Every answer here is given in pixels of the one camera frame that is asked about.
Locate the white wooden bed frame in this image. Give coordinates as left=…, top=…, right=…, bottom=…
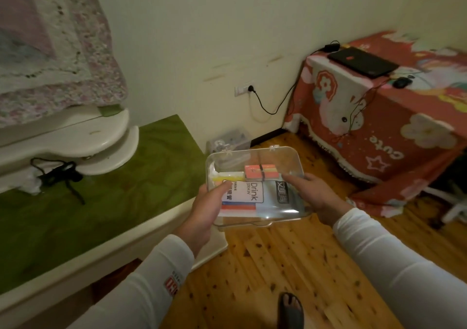
left=0, top=104, right=140, bottom=194

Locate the red cartoon print tablecloth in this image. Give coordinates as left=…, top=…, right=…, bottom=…
left=283, top=30, right=467, bottom=218

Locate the black laptop charger cable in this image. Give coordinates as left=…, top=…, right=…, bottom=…
left=248, top=40, right=341, bottom=116

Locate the orange and yellow card bundle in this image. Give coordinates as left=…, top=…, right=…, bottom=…
left=244, top=163, right=279, bottom=181

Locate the clear plastic bin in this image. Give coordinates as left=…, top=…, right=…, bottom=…
left=206, top=127, right=253, bottom=156

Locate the black laptop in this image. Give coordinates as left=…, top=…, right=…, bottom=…
left=327, top=46, right=400, bottom=79

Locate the black tangled cord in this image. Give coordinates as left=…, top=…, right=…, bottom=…
left=30, top=157, right=87, bottom=205

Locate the yellow and white tube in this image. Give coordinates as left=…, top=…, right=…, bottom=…
left=213, top=171, right=246, bottom=186

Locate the person's left forearm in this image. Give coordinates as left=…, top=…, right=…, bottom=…
left=67, top=234, right=195, bottom=329

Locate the green topped white cabinet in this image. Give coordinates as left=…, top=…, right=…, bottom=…
left=0, top=114, right=229, bottom=329

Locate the white drinking straw packet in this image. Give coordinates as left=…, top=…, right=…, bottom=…
left=218, top=180, right=269, bottom=218

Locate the blue grey packet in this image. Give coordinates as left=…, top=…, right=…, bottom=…
left=256, top=180, right=305, bottom=219

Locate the white wall socket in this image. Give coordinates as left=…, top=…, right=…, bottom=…
left=233, top=83, right=256, bottom=97

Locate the person's right hand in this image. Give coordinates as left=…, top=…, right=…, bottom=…
left=283, top=172, right=354, bottom=227

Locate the clear plastic storage box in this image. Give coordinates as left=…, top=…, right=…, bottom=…
left=205, top=145, right=313, bottom=232

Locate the person's foot in black slipper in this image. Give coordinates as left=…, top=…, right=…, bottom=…
left=278, top=292, right=305, bottom=329

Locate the person's left hand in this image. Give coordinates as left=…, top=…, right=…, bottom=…
left=174, top=180, right=234, bottom=259

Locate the floral quilted bedspread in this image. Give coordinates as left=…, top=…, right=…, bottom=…
left=0, top=0, right=128, bottom=128

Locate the person's right forearm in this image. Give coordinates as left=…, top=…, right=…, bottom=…
left=332, top=207, right=467, bottom=329

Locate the white chair base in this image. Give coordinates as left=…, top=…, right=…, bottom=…
left=421, top=183, right=467, bottom=224

